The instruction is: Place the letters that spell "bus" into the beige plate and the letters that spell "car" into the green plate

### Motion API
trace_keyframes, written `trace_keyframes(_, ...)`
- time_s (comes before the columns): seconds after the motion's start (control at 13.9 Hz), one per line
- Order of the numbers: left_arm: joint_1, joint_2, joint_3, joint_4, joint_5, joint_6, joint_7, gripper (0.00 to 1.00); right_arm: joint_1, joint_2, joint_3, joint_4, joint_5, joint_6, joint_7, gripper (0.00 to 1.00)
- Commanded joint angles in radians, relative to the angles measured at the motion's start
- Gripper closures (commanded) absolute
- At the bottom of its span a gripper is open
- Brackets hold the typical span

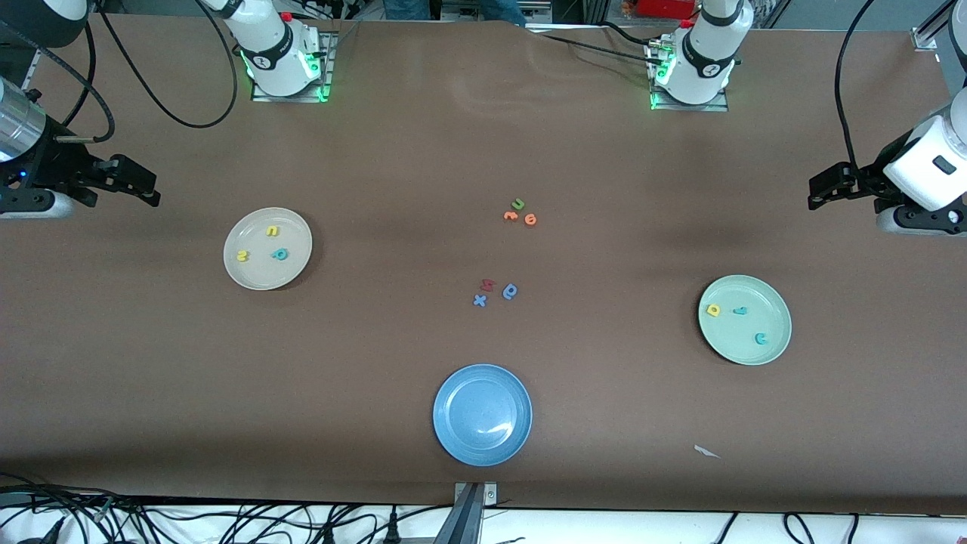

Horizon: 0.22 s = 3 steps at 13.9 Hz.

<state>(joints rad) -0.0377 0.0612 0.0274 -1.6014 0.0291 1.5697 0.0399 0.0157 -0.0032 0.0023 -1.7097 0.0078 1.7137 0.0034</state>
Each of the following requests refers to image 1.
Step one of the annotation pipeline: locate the beige brown plate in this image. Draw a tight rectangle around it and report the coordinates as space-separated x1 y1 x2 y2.
223 207 314 292

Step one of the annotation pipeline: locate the pale green plate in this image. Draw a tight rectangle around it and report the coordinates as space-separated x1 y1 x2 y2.
697 274 793 367

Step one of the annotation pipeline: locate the brown table cover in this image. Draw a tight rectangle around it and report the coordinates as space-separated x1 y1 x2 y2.
0 14 967 516

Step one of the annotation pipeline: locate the red box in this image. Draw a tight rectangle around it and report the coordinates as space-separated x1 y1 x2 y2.
635 0 700 20

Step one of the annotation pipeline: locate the person in blue jeans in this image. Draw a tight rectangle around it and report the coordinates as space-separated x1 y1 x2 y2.
381 0 527 28

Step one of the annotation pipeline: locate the blue plate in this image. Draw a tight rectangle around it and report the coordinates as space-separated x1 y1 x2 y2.
432 363 533 468

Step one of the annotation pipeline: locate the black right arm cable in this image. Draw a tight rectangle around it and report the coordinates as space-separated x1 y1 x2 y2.
15 0 239 144

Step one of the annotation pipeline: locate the aluminium frame profile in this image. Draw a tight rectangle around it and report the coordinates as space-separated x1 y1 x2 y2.
910 0 954 51

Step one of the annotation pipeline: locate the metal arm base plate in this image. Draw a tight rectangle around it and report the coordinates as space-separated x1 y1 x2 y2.
251 30 335 104
648 38 731 113

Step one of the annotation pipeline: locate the metal table bracket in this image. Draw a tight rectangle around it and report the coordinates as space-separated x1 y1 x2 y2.
434 481 499 544

